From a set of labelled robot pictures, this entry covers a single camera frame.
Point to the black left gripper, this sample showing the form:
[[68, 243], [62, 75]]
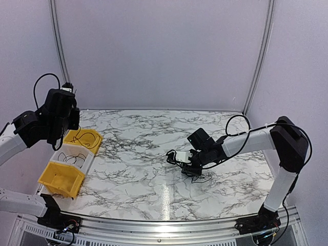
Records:
[[74, 124]]

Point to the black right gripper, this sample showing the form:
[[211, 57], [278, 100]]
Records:
[[196, 172]]

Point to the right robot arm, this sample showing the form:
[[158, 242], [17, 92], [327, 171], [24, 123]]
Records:
[[290, 142]]

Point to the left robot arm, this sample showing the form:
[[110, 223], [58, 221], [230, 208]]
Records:
[[50, 122]]

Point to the far yellow plastic bin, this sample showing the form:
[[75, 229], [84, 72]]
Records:
[[88, 138]]

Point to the yellow plastic bin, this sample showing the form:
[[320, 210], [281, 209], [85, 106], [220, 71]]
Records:
[[88, 138], [62, 179]]

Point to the white translucent plastic bin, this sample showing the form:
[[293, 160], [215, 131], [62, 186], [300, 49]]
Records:
[[73, 155]]

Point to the near yellow plastic bin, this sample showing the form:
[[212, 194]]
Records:
[[62, 179]]

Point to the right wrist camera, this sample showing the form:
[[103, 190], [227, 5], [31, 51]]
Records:
[[179, 157]]

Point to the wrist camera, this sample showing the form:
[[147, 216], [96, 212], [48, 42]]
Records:
[[67, 87], [179, 157]]

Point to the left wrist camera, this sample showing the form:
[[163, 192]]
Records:
[[67, 87]]

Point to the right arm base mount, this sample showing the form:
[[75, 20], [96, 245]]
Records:
[[263, 220]]

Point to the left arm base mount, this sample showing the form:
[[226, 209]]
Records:
[[54, 218]]

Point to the aluminium front rail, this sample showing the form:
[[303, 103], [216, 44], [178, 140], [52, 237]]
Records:
[[104, 231]]

